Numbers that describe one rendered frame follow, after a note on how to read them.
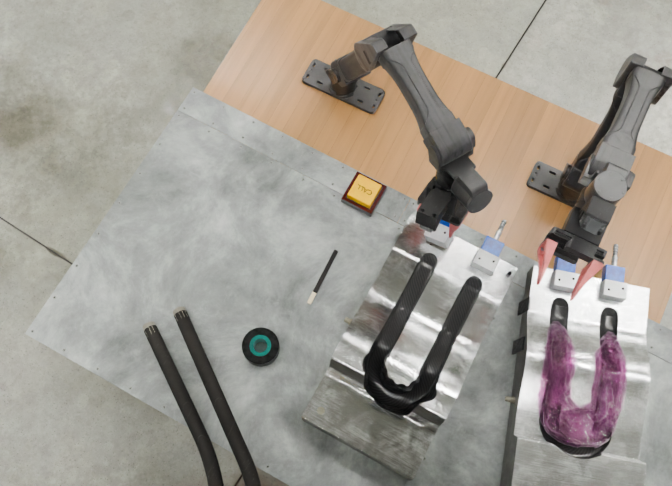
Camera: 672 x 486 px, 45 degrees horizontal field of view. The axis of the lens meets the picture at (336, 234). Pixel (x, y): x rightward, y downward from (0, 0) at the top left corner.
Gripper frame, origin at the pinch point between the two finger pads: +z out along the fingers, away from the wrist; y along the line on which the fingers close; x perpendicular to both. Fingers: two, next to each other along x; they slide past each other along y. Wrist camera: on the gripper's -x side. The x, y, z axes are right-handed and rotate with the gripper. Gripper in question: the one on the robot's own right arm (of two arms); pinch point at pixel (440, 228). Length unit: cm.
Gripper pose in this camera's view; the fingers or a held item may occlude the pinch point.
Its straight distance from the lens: 174.7
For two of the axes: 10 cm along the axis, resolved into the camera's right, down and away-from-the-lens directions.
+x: 4.9, -6.5, 5.8
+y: 8.7, 3.9, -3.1
